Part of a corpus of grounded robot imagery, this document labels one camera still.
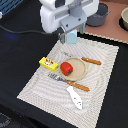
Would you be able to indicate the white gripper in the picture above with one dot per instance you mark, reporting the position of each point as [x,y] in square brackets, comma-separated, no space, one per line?
[64,16]

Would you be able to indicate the blue milk carton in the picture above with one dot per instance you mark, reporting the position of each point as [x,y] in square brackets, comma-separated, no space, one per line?
[72,37]

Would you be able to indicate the yellow butter box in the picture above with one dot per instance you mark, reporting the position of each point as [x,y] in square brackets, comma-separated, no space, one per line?
[49,64]

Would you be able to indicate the red toy tomato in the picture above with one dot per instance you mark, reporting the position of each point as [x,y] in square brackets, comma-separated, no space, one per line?
[66,68]

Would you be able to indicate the large grey pot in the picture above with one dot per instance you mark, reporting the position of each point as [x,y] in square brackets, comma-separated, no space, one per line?
[99,17]

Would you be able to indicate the pink brown mat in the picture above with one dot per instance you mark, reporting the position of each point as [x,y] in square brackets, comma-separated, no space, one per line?
[111,28]

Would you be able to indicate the beige bowl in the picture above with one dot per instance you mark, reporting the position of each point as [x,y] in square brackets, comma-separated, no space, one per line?
[124,16]

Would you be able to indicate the round wooden plate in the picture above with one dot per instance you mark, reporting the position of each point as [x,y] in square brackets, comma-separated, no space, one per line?
[79,69]

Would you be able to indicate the beige woven placemat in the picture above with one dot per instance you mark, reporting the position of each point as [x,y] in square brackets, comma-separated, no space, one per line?
[52,97]

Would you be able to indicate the wooden handled knife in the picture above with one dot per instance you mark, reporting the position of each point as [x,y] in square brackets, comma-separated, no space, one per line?
[84,58]

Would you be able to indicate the wooden handled fork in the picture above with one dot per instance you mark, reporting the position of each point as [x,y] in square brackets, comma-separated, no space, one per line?
[74,84]

